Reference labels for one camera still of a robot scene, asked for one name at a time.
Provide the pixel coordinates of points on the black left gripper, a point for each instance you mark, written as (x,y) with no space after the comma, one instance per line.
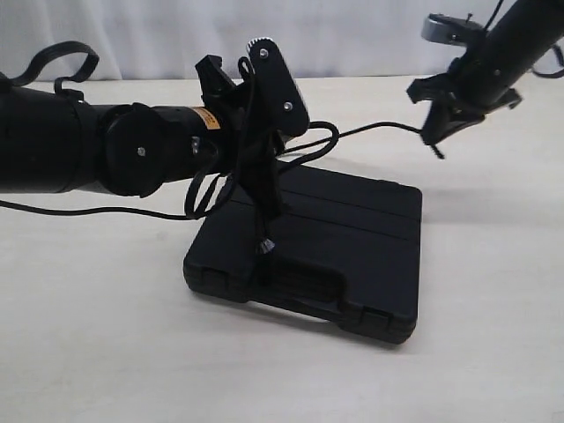
(243,142)

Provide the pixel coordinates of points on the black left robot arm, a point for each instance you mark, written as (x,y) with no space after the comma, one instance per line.
(57,142)

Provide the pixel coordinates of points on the white backdrop curtain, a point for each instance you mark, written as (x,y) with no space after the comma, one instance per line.
(165,39)

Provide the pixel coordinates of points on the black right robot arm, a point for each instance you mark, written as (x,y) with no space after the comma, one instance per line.
(523,35)

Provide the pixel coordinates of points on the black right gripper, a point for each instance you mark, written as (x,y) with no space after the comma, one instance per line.
(461,96)

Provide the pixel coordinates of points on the black plastic carry case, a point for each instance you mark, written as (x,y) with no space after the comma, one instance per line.
(346,250)

